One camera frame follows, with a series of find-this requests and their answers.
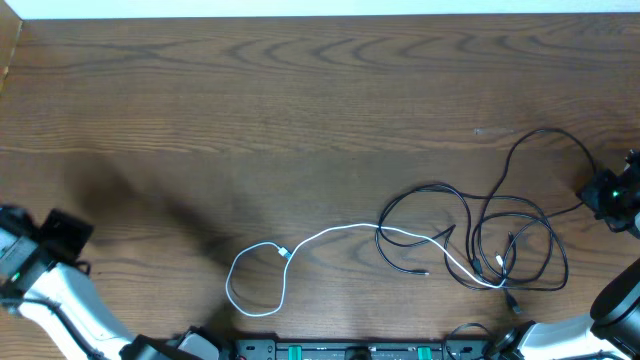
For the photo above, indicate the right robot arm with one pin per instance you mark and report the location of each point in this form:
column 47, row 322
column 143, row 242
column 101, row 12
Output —
column 611, row 329

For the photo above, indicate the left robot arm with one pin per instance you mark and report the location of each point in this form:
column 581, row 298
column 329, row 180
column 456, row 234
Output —
column 44, row 280

